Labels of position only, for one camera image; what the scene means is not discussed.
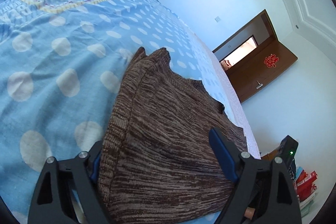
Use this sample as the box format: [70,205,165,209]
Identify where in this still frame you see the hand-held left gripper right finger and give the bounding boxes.
[209,127,302,224]

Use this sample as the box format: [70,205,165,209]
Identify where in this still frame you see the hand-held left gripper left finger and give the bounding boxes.
[28,140,103,224]

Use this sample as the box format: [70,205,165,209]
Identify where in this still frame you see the brown knit sweater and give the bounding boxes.
[97,47,248,224]

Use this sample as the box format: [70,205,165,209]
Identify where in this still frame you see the wooden desk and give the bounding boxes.
[260,147,281,160]

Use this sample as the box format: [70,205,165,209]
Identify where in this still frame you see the red box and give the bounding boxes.
[296,170,318,201]

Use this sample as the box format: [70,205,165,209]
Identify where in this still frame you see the white teal box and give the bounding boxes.
[299,187,319,217]

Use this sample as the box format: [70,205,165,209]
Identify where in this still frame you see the brown wooden door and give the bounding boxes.
[226,39,298,103]

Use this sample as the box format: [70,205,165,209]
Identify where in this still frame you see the red paper door decoration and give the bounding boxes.
[263,55,279,68]

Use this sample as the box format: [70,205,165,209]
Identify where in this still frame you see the polka dot bed sheet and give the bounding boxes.
[0,0,260,224]

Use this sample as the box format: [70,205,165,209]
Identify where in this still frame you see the brown door frame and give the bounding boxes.
[212,9,276,72]

